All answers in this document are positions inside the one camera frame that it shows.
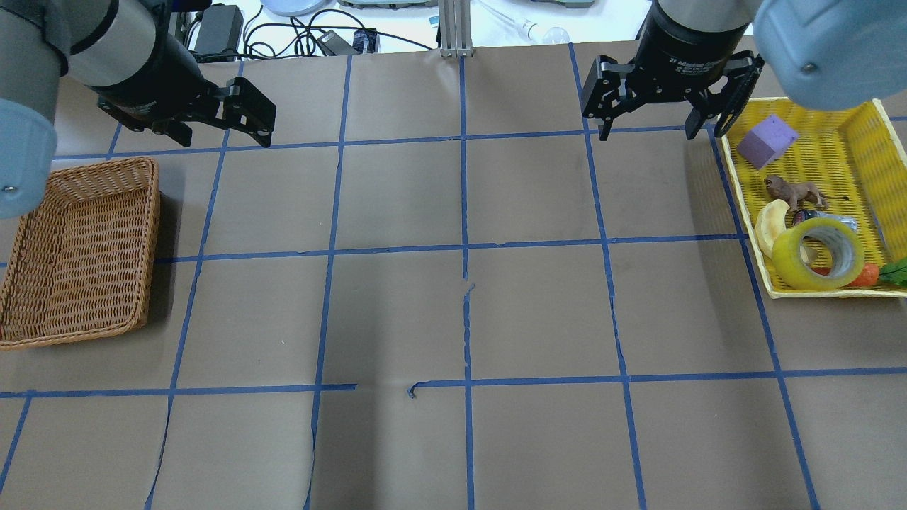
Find purple foam block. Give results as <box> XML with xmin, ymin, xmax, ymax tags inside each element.
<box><xmin>736</xmin><ymin>114</ymin><xmax>801</xmax><ymax>171</ymax></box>

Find black power adapter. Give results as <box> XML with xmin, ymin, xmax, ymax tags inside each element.
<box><xmin>192</xmin><ymin>4</ymin><xmax>244</xmax><ymax>62</ymax></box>

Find brown toy lion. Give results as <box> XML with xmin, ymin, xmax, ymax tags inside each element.
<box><xmin>762</xmin><ymin>174</ymin><xmax>828</xmax><ymax>212</ymax></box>

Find black cables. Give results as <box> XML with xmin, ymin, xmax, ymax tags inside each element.
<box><xmin>242</xmin><ymin>8</ymin><xmax>434</xmax><ymax>59</ymax></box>

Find aluminium frame post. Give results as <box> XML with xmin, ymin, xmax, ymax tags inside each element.
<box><xmin>438</xmin><ymin>0</ymin><xmax>474</xmax><ymax>58</ymax></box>

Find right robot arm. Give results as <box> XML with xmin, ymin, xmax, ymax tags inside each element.
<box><xmin>581</xmin><ymin>1</ymin><xmax>906</xmax><ymax>141</ymax></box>

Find small black power brick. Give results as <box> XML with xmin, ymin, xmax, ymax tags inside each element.
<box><xmin>315</xmin><ymin>28</ymin><xmax>378</xmax><ymax>56</ymax></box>

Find brown wicker basket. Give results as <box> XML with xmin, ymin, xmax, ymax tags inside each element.
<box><xmin>1</xmin><ymin>157</ymin><xmax>161</xmax><ymax>351</ymax></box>

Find clear plastic bottle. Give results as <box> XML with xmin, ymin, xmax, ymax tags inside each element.
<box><xmin>474</xmin><ymin>1</ymin><xmax>571</xmax><ymax>45</ymax></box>

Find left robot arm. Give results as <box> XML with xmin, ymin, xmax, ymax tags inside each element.
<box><xmin>1</xmin><ymin>1</ymin><xmax>276</xmax><ymax>217</ymax></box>

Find yellow plastic basket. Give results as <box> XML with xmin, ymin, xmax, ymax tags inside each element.
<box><xmin>719</xmin><ymin>98</ymin><xmax>906</xmax><ymax>266</ymax></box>

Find orange toy carrot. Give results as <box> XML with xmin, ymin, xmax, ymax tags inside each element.
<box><xmin>846</xmin><ymin>258</ymin><xmax>906</xmax><ymax>288</ymax></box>

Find small silver can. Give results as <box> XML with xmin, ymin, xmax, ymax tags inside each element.
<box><xmin>791</xmin><ymin>209</ymin><xmax>859</xmax><ymax>232</ymax></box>

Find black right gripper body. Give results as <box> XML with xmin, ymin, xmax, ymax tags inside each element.
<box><xmin>621</xmin><ymin>4</ymin><xmax>750</xmax><ymax>108</ymax></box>

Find yellow toy banana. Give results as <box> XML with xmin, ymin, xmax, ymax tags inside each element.
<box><xmin>754</xmin><ymin>199</ymin><xmax>790</xmax><ymax>259</ymax></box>

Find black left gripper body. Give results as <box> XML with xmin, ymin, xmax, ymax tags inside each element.
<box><xmin>91</xmin><ymin>30</ymin><xmax>227</xmax><ymax>132</ymax></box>

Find yellow packing tape roll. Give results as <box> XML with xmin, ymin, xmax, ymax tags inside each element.
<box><xmin>772</xmin><ymin>217</ymin><xmax>866</xmax><ymax>293</ymax></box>

